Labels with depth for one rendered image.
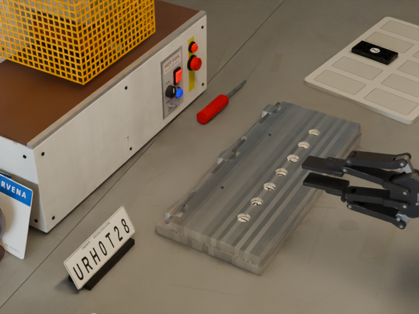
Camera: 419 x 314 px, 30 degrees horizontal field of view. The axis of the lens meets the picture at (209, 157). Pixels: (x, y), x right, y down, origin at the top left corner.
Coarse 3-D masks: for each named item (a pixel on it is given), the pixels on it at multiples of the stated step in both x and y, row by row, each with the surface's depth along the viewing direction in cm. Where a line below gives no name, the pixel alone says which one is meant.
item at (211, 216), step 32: (256, 128) 157; (288, 128) 156; (320, 128) 156; (352, 128) 156; (256, 160) 148; (288, 160) 148; (192, 192) 142; (224, 192) 140; (256, 192) 140; (288, 192) 140; (192, 224) 134; (224, 224) 134; (256, 224) 134; (288, 224) 136; (256, 256) 128
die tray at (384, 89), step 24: (384, 24) 198; (408, 24) 198; (408, 48) 188; (312, 72) 179; (336, 72) 179; (360, 72) 179; (384, 72) 179; (408, 72) 179; (336, 96) 173; (360, 96) 171; (384, 96) 171; (408, 96) 171; (408, 120) 164
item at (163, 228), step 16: (272, 112) 162; (240, 144) 153; (352, 144) 155; (224, 160) 149; (320, 192) 145; (176, 208) 138; (304, 208) 140; (160, 224) 137; (176, 240) 136; (192, 240) 134; (224, 256) 132; (272, 256) 132; (256, 272) 130
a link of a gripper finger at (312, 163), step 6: (312, 156) 128; (306, 162) 127; (312, 162) 126; (318, 162) 126; (306, 168) 126; (312, 168) 125; (318, 168) 125; (324, 168) 124; (330, 168) 124; (330, 174) 124; (336, 174) 123; (342, 174) 123
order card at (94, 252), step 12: (120, 216) 134; (108, 228) 131; (120, 228) 134; (132, 228) 136; (96, 240) 129; (108, 240) 131; (120, 240) 133; (84, 252) 127; (96, 252) 129; (108, 252) 131; (72, 264) 125; (84, 264) 127; (96, 264) 129; (72, 276) 125; (84, 276) 126
